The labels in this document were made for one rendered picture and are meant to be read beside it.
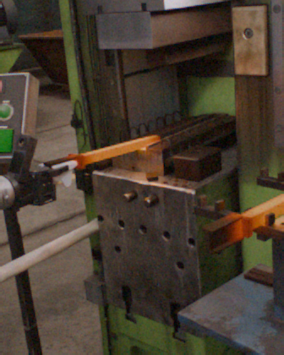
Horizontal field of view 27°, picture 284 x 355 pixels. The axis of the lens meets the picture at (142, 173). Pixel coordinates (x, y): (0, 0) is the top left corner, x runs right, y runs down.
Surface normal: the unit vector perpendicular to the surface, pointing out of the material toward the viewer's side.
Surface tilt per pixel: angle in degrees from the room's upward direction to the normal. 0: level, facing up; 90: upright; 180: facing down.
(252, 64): 90
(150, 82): 90
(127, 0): 90
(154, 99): 90
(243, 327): 0
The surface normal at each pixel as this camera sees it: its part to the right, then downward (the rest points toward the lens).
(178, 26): 0.76, 0.14
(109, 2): -0.64, 0.29
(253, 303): -0.09, -0.95
